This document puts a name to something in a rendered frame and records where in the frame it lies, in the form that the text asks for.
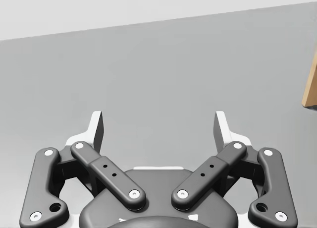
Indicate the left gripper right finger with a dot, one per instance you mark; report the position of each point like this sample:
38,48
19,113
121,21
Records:
213,169

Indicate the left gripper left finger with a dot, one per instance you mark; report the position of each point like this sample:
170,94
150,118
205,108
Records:
104,169

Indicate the tall board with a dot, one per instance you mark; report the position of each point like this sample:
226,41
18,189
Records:
311,84

